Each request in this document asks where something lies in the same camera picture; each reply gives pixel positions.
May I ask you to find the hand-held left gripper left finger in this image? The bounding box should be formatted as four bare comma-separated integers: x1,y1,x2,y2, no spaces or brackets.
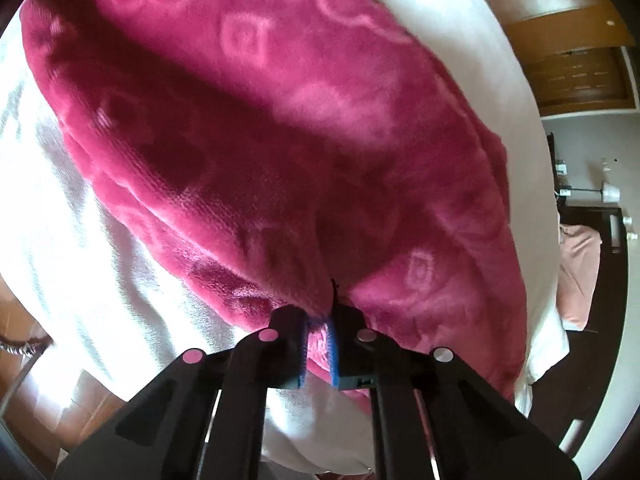
52,306,309,480

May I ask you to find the white bed sheet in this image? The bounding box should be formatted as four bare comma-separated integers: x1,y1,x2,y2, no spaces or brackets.
345,0,573,416

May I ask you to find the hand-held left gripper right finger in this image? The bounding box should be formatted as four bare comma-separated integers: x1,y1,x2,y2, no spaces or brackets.
327,307,584,480

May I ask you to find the pink pillow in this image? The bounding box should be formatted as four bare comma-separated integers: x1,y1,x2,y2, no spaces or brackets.
556,224,602,332

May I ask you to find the red fleece blanket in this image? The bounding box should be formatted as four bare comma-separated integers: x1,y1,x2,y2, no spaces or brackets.
20,0,529,402

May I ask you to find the white table lamp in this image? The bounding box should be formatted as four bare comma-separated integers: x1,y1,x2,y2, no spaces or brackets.
557,181,622,205

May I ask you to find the wooden door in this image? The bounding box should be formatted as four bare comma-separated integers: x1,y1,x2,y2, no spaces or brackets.
524,46,632,117

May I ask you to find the dark wooden headboard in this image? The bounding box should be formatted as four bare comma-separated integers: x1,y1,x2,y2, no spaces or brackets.
559,204,630,337

